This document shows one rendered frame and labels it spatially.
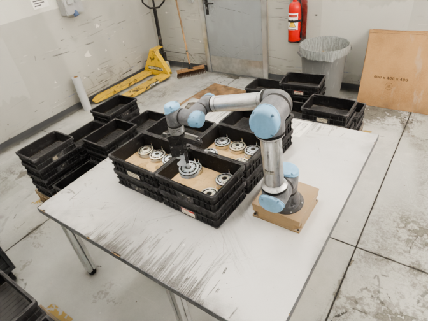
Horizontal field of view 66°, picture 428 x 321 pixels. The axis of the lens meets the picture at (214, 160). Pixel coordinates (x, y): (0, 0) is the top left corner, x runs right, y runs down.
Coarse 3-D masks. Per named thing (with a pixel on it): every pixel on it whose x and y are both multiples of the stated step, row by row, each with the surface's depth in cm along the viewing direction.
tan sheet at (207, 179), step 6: (204, 168) 194; (204, 174) 190; (210, 174) 189; (216, 174) 189; (174, 180) 189; (180, 180) 188; (186, 180) 187; (192, 180) 187; (198, 180) 186; (204, 180) 185; (210, 180) 185; (192, 186) 182; (198, 186) 182; (204, 186) 181; (210, 186) 181; (216, 186) 180
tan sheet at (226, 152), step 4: (212, 144) 214; (216, 148) 209; (228, 148) 208; (220, 152) 205; (224, 152) 205; (228, 152) 204; (244, 152) 202; (228, 156) 201; (232, 156) 201; (236, 156) 200; (240, 156) 200
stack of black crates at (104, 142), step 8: (112, 120) 310; (120, 120) 308; (104, 128) 305; (112, 128) 312; (120, 128) 315; (128, 128) 308; (88, 136) 292; (96, 136) 300; (104, 136) 307; (112, 136) 307; (120, 136) 286; (128, 136) 294; (88, 144) 287; (96, 144) 278; (104, 144) 297; (112, 144) 282; (120, 144) 289; (96, 152) 288; (104, 152) 278; (96, 160) 297
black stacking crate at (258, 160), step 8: (216, 128) 213; (224, 128) 212; (208, 136) 209; (216, 136) 216; (224, 136) 216; (232, 136) 212; (240, 136) 208; (248, 136) 204; (208, 144) 211; (248, 144) 207; (256, 160) 188; (248, 168) 183; (256, 168) 189; (248, 176) 184
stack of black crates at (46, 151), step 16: (32, 144) 294; (48, 144) 306; (64, 144) 288; (32, 160) 269; (48, 160) 281; (64, 160) 293; (80, 160) 307; (32, 176) 292; (48, 176) 284; (64, 176) 297; (48, 192) 293
